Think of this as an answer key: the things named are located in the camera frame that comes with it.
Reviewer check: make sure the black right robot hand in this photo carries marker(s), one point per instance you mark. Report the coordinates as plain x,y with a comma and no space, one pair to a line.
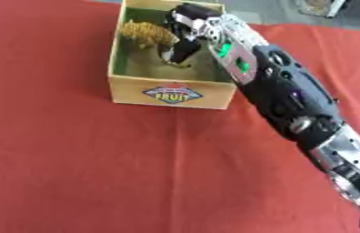
189,33

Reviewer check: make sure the silver and black right robot arm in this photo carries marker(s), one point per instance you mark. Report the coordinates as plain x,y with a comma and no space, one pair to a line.
289,100

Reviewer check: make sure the tan cardboard box green inside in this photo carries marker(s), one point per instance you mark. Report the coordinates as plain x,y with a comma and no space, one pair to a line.
170,94

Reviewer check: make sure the yellow-brown soft toy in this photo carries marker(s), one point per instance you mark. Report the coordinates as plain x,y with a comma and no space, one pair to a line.
148,32

